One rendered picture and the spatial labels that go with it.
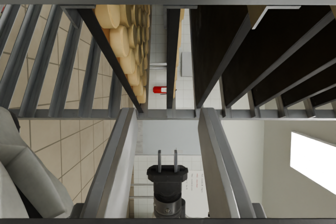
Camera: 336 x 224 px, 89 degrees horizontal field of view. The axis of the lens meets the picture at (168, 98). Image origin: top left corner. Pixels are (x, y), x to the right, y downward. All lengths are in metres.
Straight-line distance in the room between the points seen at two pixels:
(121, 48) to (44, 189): 0.31
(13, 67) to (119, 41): 0.58
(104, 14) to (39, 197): 0.35
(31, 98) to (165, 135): 3.40
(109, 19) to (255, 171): 4.52
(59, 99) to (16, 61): 0.23
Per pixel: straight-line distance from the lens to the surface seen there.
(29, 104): 0.72
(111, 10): 0.24
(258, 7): 0.20
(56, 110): 0.66
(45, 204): 0.44
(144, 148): 4.05
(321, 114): 0.74
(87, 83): 0.64
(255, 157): 4.51
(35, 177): 0.45
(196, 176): 4.27
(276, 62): 0.35
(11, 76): 0.80
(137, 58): 0.41
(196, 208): 4.65
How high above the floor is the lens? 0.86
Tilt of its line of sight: level
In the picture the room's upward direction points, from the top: 90 degrees clockwise
